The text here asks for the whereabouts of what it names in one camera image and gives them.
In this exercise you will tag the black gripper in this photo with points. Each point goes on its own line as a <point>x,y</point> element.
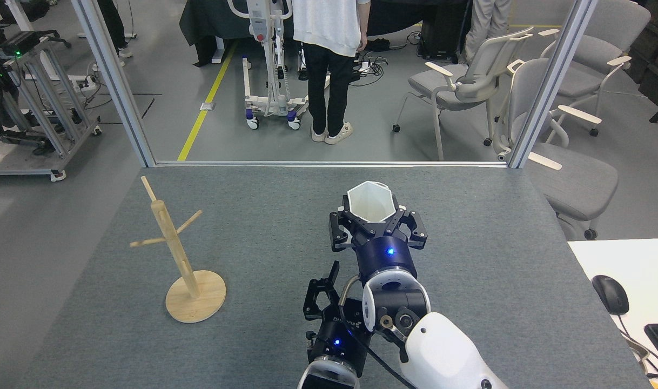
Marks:
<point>340,335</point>
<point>385,256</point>

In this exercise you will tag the white hexagonal cup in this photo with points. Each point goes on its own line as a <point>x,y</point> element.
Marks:
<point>369,202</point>

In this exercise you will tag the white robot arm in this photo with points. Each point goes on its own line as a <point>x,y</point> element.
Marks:
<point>442,351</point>
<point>323,378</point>

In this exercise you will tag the wooden cup rack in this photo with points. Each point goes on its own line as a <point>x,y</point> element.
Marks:
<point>199,302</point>

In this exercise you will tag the grey chair with white back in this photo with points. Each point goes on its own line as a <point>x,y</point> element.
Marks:
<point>442,86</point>

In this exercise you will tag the grey office chair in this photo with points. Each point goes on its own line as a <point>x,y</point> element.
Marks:
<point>604,27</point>
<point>577,183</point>

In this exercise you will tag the black computer case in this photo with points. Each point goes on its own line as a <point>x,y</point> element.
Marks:
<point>440,32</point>

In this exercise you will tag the person in white top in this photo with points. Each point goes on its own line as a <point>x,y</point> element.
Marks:
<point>326,27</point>

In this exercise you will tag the metal floor socket plate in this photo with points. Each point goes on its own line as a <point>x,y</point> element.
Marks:
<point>207,106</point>

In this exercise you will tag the person in pale trousers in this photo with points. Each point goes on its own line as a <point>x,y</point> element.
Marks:
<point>485,21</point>

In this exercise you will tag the black computer mouse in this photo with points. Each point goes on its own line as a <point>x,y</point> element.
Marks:
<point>611,294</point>

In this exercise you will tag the white stand on wheels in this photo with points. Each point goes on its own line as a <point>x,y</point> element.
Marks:
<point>259,21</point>

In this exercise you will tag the white desk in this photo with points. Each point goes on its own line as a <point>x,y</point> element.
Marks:
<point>642,259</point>

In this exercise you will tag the table with black cloth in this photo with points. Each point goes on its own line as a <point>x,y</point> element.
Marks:
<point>199,21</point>

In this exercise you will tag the white power strip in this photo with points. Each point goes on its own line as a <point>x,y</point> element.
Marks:
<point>86,82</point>

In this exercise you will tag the person in black trousers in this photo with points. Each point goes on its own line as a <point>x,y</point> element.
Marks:
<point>110,16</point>

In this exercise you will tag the silver frame rail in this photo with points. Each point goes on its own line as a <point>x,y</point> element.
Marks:
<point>329,163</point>

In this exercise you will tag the silver frame post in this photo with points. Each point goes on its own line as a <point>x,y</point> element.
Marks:
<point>114,81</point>
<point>554,81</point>

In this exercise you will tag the aluminium frame cart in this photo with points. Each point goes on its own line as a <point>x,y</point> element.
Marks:
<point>15,172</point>

